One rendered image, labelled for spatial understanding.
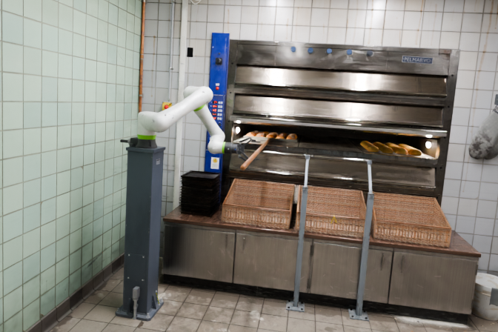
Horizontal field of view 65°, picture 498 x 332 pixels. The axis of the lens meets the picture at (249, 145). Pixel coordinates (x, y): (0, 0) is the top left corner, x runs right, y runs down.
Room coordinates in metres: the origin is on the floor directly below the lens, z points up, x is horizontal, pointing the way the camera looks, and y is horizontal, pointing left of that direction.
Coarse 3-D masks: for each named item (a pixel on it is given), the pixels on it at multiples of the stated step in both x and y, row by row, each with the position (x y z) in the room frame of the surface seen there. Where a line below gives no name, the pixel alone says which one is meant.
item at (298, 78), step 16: (240, 64) 3.62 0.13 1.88; (240, 80) 3.56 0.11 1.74; (256, 80) 3.55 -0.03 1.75; (272, 80) 3.53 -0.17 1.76; (288, 80) 3.51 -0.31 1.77; (304, 80) 3.50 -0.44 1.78; (320, 80) 3.48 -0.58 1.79; (336, 80) 3.46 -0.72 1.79; (352, 80) 3.45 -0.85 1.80; (368, 80) 3.43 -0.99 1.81; (384, 80) 3.42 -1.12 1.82; (400, 80) 3.40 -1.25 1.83; (416, 80) 3.39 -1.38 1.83; (432, 80) 3.37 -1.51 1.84; (432, 96) 3.33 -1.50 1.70
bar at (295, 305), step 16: (336, 160) 3.10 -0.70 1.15; (352, 160) 3.07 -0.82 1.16; (368, 160) 3.05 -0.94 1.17; (368, 176) 2.97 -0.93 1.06; (304, 192) 2.90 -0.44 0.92; (304, 208) 2.90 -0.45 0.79; (368, 208) 2.83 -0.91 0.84; (304, 224) 2.89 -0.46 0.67; (368, 224) 2.83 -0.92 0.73; (368, 240) 2.83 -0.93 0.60; (288, 304) 2.93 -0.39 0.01; (304, 304) 2.95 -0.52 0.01; (368, 320) 2.77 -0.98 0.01
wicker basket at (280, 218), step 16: (240, 192) 3.52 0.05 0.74; (256, 192) 3.49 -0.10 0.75; (272, 192) 3.47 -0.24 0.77; (288, 192) 3.46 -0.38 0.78; (224, 208) 3.10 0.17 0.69; (240, 208) 3.08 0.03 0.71; (256, 208) 3.05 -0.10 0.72; (272, 208) 3.44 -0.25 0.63; (288, 208) 3.42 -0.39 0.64; (256, 224) 3.06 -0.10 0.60; (272, 224) 3.03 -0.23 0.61; (288, 224) 3.01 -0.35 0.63
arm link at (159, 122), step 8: (200, 88) 2.81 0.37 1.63; (208, 88) 2.83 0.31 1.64; (192, 96) 2.75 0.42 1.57; (200, 96) 2.77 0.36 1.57; (208, 96) 2.80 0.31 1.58; (176, 104) 2.68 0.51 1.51; (184, 104) 2.69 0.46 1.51; (192, 104) 2.73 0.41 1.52; (200, 104) 2.78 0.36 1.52; (160, 112) 2.61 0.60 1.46; (168, 112) 2.61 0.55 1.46; (176, 112) 2.64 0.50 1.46; (184, 112) 2.68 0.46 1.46; (152, 120) 2.56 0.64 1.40; (160, 120) 2.55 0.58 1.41; (168, 120) 2.59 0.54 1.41; (176, 120) 2.65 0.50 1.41; (152, 128) 2.57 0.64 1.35; (160, 128) 2.56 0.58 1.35
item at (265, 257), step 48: (192, 240) 3.07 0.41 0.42; (240, 240) 3.02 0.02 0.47; (288, 240) 2.96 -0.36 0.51; (336, 240) 2.91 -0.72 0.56; (384, 240) 2.91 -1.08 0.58; (240, 288) 3.06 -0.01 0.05; (288, 288) 2.96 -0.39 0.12; (336, 288) 2.91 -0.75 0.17; (384, 288) 2.86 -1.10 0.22; (432, 288) 2.81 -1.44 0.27
